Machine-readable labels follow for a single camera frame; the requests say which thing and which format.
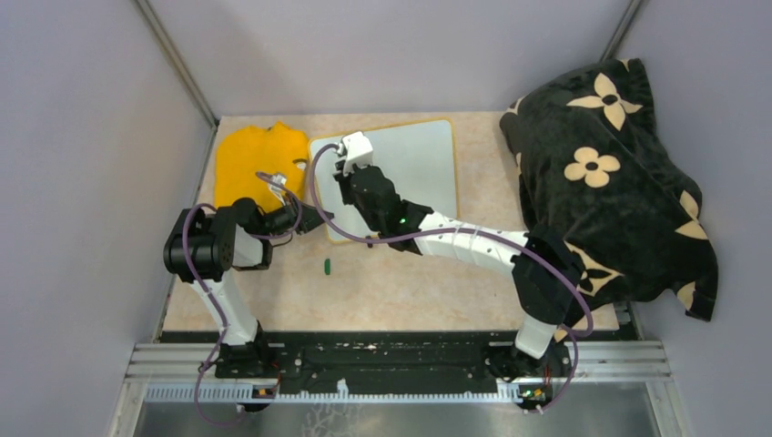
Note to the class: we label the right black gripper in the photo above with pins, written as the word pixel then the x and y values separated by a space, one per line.
pixel 343 181

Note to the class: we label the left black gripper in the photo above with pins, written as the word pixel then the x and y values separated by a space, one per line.
pixel 310 218

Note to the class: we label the whiteboard with yellow frame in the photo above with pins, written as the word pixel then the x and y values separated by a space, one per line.
pixel 418 157

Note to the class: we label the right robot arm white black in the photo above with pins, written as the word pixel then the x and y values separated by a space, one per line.
pixel 545 272

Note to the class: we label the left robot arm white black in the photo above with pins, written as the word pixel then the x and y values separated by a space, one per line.
pixel 205 250

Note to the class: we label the yellow folded sweatshirt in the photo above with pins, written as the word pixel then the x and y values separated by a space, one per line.
pixel 250 150

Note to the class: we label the black floral blanket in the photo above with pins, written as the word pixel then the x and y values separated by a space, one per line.
pixel 593 169

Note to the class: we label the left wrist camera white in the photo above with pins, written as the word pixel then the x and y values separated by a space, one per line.
pixel 276 185

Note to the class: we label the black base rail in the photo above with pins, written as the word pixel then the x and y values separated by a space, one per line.
pixel 389 363

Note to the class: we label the left metal corner post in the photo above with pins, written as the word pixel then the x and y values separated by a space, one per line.
pixel 177 62

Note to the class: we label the metal corner post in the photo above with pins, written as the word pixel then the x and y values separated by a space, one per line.
pixel 622 29
pixel 177 62

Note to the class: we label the white slotted cable duct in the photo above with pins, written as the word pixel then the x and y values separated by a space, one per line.
pixel 249 393

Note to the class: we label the right metal corner post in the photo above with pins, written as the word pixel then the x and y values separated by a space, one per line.
pixel 622 29

